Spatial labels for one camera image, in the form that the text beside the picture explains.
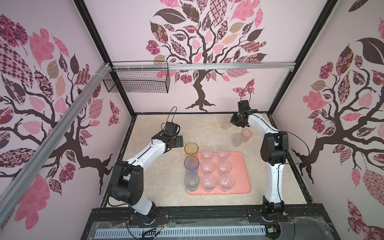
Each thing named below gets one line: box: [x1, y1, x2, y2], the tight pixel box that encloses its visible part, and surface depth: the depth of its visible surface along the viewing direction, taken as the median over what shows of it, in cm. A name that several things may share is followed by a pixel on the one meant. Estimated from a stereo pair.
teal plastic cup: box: [184, 173, 200, 192], surface depth 83 cm
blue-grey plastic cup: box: [184, 155, 200, 174], surface depth 82 cm
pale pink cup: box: [231, 133, 243, 148], surface depth 102 cm
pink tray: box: [185, 151, 252, 195], surface depth 89 cm
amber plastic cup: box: [184, 142, 199, 155], surface depth 86 cm
